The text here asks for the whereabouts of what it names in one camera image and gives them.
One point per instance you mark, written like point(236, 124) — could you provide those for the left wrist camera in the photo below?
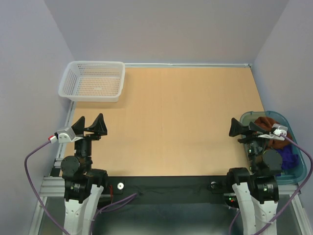
point(65, 135)

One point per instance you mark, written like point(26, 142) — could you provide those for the purple towel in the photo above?
point(289, 159)

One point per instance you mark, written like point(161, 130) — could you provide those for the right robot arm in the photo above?
point(256, 188)

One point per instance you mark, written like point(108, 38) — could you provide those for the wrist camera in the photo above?
point(65, 135)
point(278, 132)

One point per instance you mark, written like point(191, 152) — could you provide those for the teal translucent plastic bin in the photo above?
point(290, 176)

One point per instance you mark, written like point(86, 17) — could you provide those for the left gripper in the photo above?
point(99, 126)

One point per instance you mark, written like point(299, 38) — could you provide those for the white plastic mesh basket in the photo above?
point(92, 81)

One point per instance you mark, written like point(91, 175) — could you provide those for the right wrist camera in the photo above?
point(278, 132)

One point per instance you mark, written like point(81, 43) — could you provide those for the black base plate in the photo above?
point(151, 190)

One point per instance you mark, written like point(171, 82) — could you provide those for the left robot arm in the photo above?
point(83, 184)

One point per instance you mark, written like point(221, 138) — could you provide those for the aluminium frame rail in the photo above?
point(52, 186)

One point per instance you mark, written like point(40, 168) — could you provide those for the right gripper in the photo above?
point(236, 128)

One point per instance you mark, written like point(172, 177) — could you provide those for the brown towel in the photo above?
point(266, 123)

